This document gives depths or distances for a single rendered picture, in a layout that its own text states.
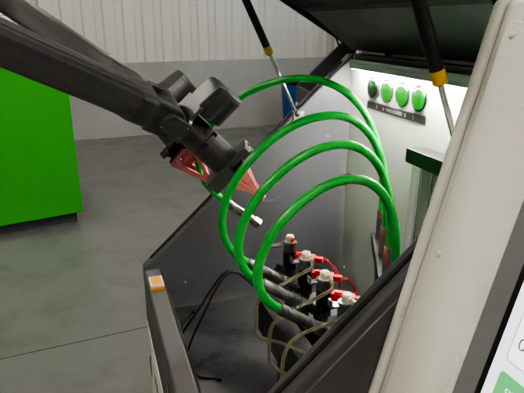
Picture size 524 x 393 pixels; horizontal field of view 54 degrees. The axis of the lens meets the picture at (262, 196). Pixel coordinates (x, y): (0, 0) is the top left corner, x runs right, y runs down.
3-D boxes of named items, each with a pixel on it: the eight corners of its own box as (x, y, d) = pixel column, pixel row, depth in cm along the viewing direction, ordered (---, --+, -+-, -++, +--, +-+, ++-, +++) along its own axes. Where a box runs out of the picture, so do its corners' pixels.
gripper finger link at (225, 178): (274, 194, 92) (237, 159, 90) (247, 221, 94) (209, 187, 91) (272, 183, 99) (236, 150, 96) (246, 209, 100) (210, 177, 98)
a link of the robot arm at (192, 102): (139, 99, 88) (155, 128, 82) (185, 49, 85) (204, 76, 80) (187, 129, 97) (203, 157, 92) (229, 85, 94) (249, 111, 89)
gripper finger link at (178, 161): (229, 168, 107) (202, 135, 109) (214, 168, 100) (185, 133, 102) (208, 189, 109) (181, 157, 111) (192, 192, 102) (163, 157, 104)
